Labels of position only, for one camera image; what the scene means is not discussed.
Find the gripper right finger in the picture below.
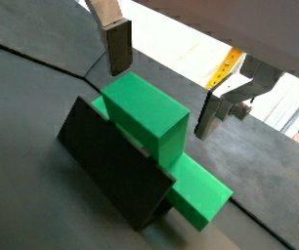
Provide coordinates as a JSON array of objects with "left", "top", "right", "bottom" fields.
[{"left": 195, "top": 55, "right": 284, "bottom": 140}]

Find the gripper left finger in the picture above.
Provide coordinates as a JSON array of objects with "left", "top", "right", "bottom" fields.
[{"left": 85, "top": 0, "right": 133, "bottom": 76}]

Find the green bridge block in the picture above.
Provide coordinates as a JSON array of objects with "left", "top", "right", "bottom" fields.
[{"left": 92, "top": 72, "right": 232, "bottom": 230}]

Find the black angled fixture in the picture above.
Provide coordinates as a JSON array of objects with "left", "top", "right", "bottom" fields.
[{"left": 58, "top": 97, "right": 175, "bottom": 230}]

